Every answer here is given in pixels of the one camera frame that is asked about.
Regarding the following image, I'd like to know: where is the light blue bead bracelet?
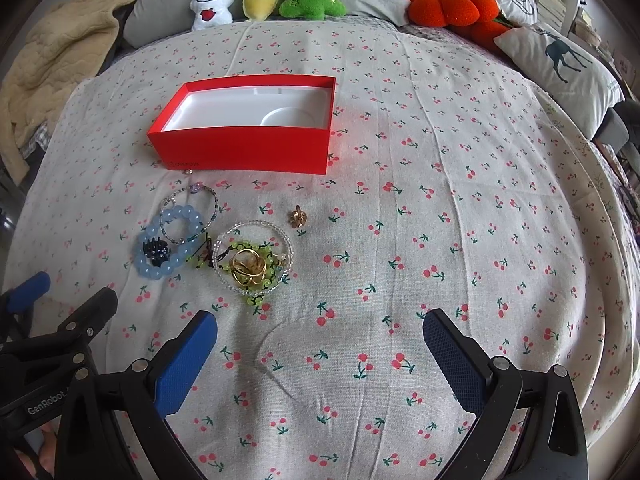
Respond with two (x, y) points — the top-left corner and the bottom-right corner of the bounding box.
(132, 204), (206, 282)

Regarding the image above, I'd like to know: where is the black hair claw clip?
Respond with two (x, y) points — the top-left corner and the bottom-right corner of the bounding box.
(142, 238), (170, 268)

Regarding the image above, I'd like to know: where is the multicolour seed bead bracelet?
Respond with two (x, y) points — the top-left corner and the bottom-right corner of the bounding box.
(158, 182), (222, 247)

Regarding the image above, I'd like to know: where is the clear crystal bead bracelet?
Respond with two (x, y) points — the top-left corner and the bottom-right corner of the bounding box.
(211, 219), (295, 297)

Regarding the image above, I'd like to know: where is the red jewelry box white insert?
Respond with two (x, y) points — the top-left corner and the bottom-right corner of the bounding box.
(148, 74), (336, 174)

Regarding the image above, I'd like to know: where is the large gold knot earring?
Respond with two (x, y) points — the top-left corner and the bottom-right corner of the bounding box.
(230, 248), (267, 288)

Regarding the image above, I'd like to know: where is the small gold earring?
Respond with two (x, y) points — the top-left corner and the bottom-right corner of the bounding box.
(288, 205), (308, 229)

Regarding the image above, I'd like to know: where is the cherry print bed sheet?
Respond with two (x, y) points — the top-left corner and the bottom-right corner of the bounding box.
(4, 22), (639, 479)

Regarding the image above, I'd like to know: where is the beige quilted blanket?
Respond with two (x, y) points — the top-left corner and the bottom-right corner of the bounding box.
(1, 0), (136, 184)

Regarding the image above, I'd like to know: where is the grey office chair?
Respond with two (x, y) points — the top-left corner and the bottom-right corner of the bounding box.
(594, 100), (639, 162)

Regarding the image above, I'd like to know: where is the white bunny plush toy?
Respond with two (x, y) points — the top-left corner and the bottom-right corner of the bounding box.
(190, 0), (234, 32)

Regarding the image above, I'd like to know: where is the deer print white pillow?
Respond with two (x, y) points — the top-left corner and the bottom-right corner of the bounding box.
(494, 23), (624, 140)

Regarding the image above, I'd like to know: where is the orange pumpkin plush cushion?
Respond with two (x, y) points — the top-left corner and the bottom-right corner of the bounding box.
(407, 0), (512, 55)

